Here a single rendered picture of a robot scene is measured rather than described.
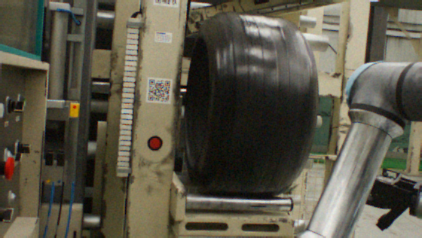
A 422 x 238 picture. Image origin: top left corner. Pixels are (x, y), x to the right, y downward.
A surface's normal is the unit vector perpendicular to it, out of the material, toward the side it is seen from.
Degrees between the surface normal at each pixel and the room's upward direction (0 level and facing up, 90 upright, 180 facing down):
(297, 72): 68
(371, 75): 60
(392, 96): 102
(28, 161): 90
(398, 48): 90
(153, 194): 90
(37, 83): 90
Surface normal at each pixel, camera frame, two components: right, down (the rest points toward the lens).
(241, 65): -0.04, -0.34
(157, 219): 0.21, 0.08
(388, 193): -0.63, 0.33
